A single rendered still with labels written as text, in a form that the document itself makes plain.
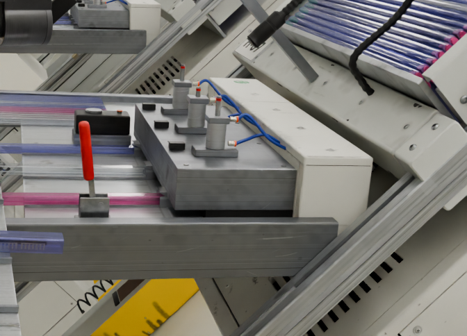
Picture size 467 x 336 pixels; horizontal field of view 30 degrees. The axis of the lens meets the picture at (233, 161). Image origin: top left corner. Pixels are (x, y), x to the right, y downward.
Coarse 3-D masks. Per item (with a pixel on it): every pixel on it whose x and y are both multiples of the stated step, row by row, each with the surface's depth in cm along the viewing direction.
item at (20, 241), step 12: (0, 240) 60; (12, 240) 60; (24, 240) 60; (36, 240) 61; (48, 240) 61; (60, 240) 61; (12, 252) 61; (24, 252) 61; (36, 252) 61; (48, 252) 61; (60, 252) 62
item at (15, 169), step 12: (0, 168) 104; (12, 168) 105; (24, 168) 105; (36, 168) 105; (48, 168) 106; (60, 168) 106; (72, 168) 106; (96, 168) 107; (108, 168) 108; (120, 168) 108; (132, 168) 108; (144, 168) 109
